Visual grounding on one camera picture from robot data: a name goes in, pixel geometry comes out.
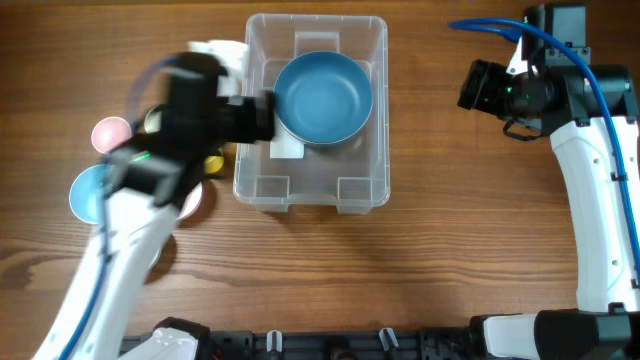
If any yellow plastic cup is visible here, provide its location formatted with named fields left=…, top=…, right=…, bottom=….
left=204, top=155, right=225, bottom=176

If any cream plastic cup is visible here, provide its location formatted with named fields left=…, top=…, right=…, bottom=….
left=143, top=105, right=165, bottom=133

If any blue bowl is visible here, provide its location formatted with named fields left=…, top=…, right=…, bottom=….
left=273, top=51, right=374, bottom=146

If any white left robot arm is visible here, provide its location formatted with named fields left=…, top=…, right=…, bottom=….
left=34, top=52, right=276, bottom=359

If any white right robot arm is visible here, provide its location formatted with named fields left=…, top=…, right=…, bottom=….
left=458, top=60, right=639, bottom=359

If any white label in bin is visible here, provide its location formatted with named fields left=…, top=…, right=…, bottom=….
left=270, top=123, right=304, bottom=159

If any pink plastic cup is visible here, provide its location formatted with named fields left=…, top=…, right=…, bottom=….
left=178, top=183, right=203, bottom=220

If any clear plastic storage bin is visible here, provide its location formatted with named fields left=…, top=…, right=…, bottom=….
left=234, top=14, right=391, bottom=214

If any light blue plastic cup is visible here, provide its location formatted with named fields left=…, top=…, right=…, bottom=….
left=69, top=164, right=110, bottom=224

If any mint green plastic cup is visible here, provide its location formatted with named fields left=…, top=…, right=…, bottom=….
left=147, top=245, right=164, bottom=271

